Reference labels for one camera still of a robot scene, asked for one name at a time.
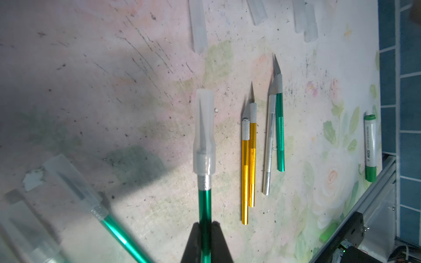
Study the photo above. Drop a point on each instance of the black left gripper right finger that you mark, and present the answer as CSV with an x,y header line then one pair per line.
x,y
219,251

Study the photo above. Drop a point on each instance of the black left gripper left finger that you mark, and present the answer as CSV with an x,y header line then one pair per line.
x,y
192,253

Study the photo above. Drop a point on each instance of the gold carving knife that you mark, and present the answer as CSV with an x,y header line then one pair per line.
x,y
253,146
245,159

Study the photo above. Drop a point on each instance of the silver carving knife capped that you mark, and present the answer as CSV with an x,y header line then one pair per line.
x,y
270,124

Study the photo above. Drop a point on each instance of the clear protective knife cap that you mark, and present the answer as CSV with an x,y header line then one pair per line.
x,y
198,26

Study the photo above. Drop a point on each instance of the green carving knife capped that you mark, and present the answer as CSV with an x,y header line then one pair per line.
x,y
85,195

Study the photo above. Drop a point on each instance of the green white marker pen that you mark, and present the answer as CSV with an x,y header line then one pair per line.
x,y
370,148

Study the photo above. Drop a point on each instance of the aluminium front rail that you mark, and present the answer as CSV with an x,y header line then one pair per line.
x,y
367,235

